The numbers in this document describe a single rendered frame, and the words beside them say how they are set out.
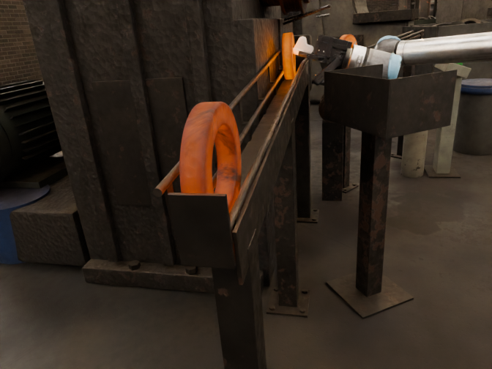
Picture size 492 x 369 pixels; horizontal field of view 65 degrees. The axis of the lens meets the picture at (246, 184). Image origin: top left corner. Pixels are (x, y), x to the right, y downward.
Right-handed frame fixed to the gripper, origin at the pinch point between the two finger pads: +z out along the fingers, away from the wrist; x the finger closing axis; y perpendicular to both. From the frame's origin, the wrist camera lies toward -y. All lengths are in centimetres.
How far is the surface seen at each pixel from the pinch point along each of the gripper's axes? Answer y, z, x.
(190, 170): -7, -2, 100
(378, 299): -64, -50, 33
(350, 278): -67, -42, 23
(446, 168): -48, -93, -81
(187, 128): -3, 0, 97
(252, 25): 6.9, 8.1, 30.1
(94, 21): -2, 54, 30
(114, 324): -88, 29, 55
